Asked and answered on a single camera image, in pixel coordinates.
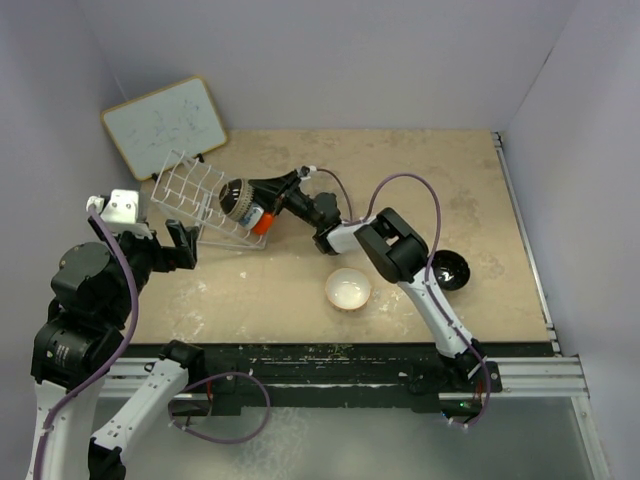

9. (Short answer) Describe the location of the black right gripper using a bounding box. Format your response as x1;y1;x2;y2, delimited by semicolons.
245;173;323;231

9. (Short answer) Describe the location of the blue patterned ceramic bowl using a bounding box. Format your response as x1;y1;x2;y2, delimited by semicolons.
238;203;264;230

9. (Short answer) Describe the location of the black glossy bowl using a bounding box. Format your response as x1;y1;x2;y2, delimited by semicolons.
218;178;254;223

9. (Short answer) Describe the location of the orange plastic bowl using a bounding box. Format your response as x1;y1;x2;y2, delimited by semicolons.
251;212;274;235

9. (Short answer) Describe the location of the white wire dish rack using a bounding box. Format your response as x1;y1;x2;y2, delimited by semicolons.
150;150;267;250

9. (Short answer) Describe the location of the white ceramic bowl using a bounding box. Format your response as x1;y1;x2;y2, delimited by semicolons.
325;268;372;312

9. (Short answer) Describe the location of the beige brown ceramic bowl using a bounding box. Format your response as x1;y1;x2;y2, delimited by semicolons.
431;250;471;291

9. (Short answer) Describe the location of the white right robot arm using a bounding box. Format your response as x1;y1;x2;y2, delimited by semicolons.
246;170;490;391

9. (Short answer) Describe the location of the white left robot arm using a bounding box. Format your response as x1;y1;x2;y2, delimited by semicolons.
26;220;206;479

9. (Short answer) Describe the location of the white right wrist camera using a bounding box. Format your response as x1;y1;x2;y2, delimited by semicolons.
296;166;317;181

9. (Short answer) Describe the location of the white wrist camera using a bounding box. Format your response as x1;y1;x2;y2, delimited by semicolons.
296;166;317;181
86;189;152;239

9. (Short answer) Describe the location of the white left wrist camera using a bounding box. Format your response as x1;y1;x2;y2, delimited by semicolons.
86;189;152;239

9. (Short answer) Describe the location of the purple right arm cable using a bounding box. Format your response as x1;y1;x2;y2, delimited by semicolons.
314;167;494;431

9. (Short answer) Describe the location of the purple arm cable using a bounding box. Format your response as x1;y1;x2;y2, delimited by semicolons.
29;207;140;479
314;167;494;431

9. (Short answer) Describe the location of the small whiteboard yellow frame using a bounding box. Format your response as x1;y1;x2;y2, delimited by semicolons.
101;76;227;181

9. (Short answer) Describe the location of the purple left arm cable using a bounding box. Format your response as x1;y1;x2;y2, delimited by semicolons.
29;207;140;479

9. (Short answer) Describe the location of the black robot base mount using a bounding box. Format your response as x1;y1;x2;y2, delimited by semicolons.
176;343;503;416

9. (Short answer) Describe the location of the aluminium frame rail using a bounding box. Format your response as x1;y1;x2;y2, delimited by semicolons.
103;129;610;479

